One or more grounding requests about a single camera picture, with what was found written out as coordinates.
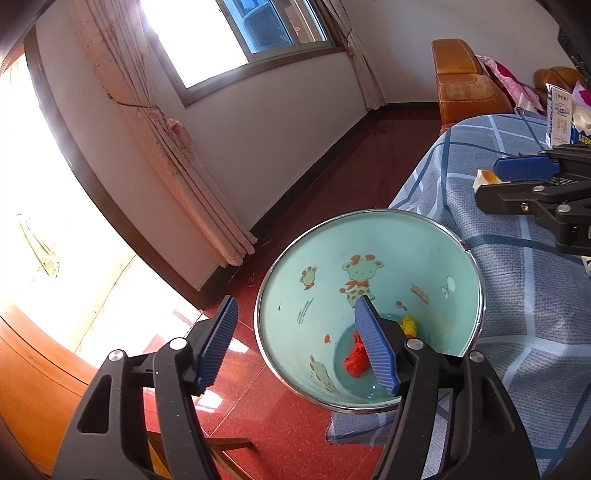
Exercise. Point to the pink floral curtain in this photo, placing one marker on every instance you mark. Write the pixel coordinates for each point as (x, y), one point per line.
(175, 138)
(364, 60)

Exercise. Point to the orange and white wrapper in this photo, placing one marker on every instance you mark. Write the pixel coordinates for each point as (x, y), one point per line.
(485, 177)

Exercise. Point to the wooden stool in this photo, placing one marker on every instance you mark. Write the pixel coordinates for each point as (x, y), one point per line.
(231, 445)

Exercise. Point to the orange leather sofa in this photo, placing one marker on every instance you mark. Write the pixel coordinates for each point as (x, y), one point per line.
(457, 87)

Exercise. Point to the light green cartoon trash bin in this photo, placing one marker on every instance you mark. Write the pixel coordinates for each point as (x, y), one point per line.
(323, 258)

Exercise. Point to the dark wooden door frame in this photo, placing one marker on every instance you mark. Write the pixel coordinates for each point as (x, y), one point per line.
(69, 147)

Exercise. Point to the pink clothes on sofa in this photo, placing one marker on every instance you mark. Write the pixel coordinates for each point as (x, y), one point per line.
(505, 76)

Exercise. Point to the red wrapper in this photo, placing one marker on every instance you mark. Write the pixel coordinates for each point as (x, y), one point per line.
(354, 362)

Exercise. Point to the yellow wrapper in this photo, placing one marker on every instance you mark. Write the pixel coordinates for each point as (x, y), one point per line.
(409, 326)

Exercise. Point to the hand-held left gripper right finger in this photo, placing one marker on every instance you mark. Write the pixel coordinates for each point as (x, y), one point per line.
(376, 350)

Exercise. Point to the white printed box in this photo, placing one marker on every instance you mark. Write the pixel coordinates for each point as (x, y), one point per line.
(558, 115)

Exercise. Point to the window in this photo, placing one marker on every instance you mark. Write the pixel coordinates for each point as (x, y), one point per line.
(240, 37)

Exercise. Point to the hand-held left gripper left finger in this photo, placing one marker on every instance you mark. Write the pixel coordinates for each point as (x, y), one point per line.
(217, 344)

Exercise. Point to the blue plaid tablecloth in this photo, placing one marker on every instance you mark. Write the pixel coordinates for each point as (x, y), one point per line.
(508, 300)

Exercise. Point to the blue and yellow box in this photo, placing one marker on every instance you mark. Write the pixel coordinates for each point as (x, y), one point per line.
(582, 124)

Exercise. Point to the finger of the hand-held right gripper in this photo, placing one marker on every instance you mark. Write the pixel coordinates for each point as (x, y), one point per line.
(521, 168)
(508, 198)

